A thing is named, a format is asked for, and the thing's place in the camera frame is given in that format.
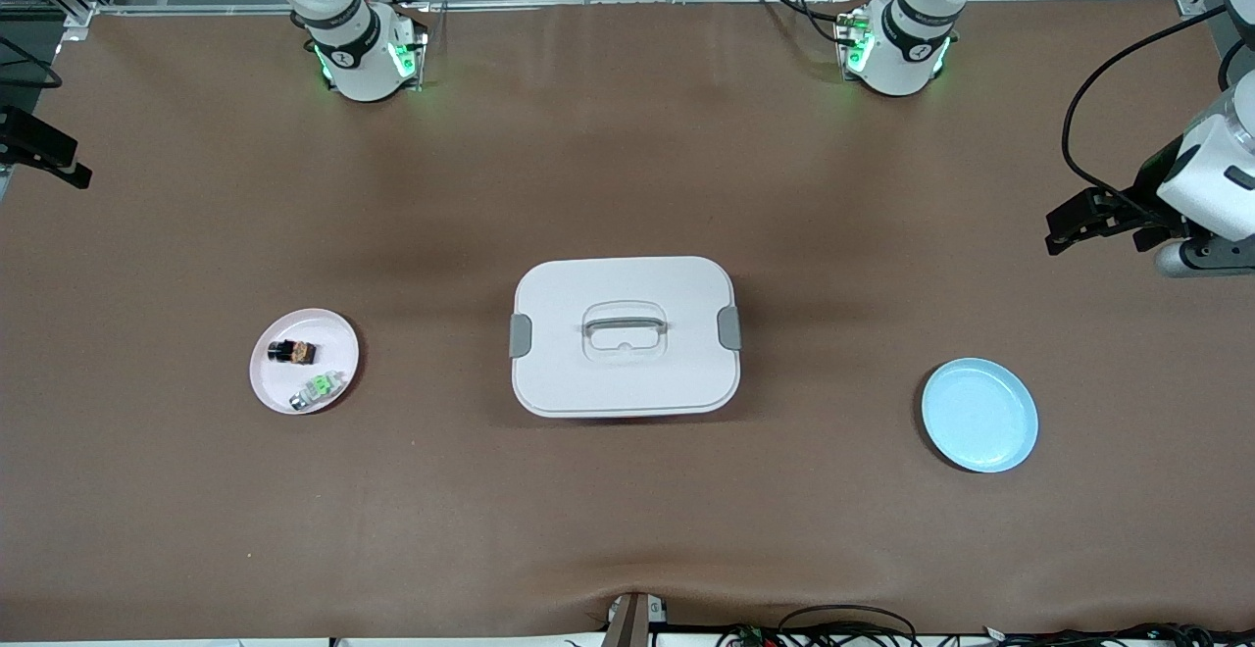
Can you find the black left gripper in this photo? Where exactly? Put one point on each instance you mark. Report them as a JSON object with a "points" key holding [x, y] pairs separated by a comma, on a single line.
{"points": [[1153, 185]]}

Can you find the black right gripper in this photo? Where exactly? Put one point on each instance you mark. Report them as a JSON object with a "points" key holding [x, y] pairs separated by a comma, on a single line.
{"points": [[29, 140]]}

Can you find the orange and black switch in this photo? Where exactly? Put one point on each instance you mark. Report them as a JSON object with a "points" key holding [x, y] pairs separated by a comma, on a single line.
{"points": [[292, 352]]}

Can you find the white lidded box grey clips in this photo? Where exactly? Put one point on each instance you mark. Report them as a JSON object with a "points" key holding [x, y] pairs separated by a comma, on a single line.
{"points": [[627, 382]]}

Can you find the light blue round plate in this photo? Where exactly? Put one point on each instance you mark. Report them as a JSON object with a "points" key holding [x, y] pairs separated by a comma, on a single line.
{"points": [[980, 417]]}

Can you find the pink round plate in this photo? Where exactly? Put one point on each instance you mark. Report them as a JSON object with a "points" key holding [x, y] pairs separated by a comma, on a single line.
{"points": [[294, 387]]}

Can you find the brown table mat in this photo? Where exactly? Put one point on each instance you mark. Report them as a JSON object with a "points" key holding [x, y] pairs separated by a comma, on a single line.
{"points": [[627, 186]]}

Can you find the green and silver switch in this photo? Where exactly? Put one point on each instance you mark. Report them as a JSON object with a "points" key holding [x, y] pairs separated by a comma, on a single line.
{"points": [[317, 390]]}

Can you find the brown camera mount post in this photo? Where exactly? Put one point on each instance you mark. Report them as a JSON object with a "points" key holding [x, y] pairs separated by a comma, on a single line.
{"points": [[632, 622]]}

